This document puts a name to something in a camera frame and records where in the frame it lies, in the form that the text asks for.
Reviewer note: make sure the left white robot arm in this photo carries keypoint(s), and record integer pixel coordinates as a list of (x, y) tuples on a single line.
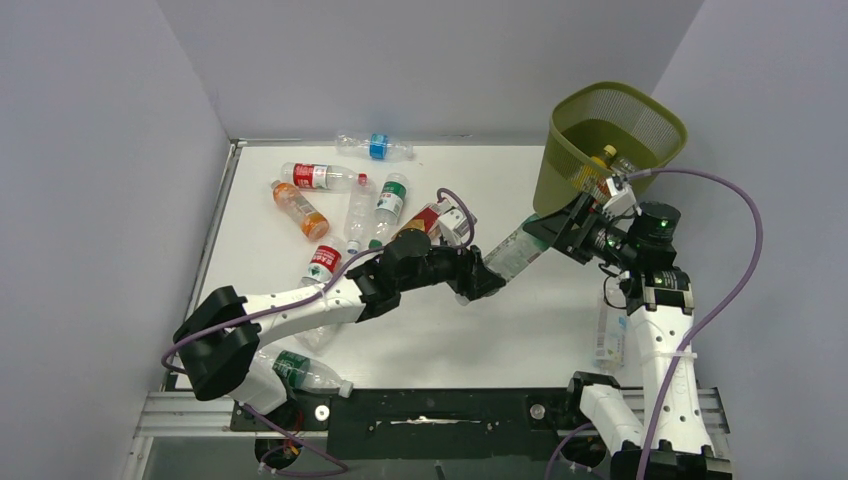
[(219, 345)]

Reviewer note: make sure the amber tea bottle red label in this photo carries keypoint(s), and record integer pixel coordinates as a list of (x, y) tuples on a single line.
[(426, 220)]

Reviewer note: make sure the crushed clear bottle white cap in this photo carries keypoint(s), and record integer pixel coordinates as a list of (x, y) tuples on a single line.
[(317, 340)]

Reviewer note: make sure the clear bottle red label top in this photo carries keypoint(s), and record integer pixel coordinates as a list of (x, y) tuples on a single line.
[(321, 177)]

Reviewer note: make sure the orange drink bottle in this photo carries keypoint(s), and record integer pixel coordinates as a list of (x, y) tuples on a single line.
[(288, 198)]

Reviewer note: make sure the aluminium frame rail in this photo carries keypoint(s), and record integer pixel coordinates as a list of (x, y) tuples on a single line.
[(177, 414)]

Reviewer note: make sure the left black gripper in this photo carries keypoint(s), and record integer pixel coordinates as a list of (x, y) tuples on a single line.
[(471, 276)]

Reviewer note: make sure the green mesh waste bin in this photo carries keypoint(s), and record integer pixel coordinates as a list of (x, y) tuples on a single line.
[(604, 113)]

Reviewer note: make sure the yellow honey pomelo drink bottle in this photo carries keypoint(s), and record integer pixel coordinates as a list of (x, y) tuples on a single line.
[(589, 176)]

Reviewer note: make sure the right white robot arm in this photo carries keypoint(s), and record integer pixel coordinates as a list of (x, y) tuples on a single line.
[(671, 441)]

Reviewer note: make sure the clear water bottle blue cap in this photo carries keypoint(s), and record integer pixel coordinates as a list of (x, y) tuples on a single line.
[(610, 334)]

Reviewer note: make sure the clear bottle red label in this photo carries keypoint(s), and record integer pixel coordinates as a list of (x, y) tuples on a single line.
[(321, 177), (325, 261)]

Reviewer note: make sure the clear bottle blue label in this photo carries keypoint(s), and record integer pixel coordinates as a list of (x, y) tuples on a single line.
[(374, 146)]

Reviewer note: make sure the clear bottle red cap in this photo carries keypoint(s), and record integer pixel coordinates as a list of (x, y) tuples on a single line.
[(620, 166)]

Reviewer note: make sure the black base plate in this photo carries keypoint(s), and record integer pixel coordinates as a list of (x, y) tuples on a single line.
[(441, 424)]

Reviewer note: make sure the clear bottle dark green label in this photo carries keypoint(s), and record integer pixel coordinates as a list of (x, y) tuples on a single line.
[(304, 373)]

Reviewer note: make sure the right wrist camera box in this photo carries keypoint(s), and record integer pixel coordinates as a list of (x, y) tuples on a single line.
[(622, 199)]

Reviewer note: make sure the clear bottle red label left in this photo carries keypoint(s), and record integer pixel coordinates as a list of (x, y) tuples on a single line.
[(325, 261)]

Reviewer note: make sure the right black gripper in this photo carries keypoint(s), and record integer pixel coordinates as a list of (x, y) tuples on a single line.
[(556, 231)]

